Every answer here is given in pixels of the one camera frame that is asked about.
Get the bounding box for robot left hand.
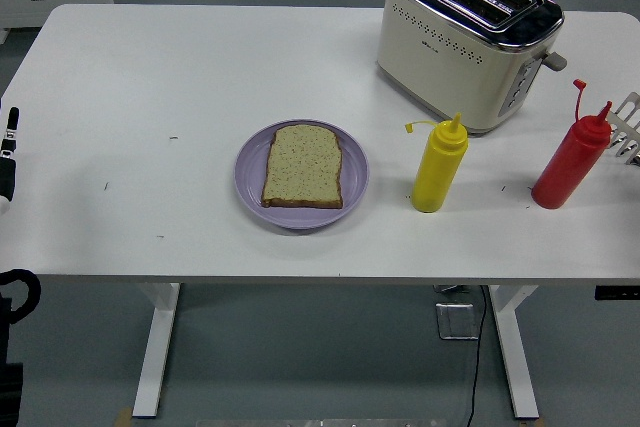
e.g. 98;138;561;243
0;106;22;217

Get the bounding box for red squeeze bottle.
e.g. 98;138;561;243
530;78;614;211

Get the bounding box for bread slice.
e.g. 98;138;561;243
260;124;345;210

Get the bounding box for white table leg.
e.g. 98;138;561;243
131;282;181;419
488;285;540;421

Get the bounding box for purple plate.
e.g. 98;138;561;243
234;119;371;231

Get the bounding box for yellow squeeze bottle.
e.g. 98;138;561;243
404;112;470;214

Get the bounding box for cream and chrome toaster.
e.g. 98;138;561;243
375;0;569;137

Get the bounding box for metal floor socket box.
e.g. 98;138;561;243
434;301;481;342

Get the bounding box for black table control panel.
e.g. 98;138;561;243
593;285;640;301

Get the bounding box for silver metal rack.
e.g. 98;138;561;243
607;91;640;168

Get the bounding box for black floor cable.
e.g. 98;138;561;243
464;285;489;427

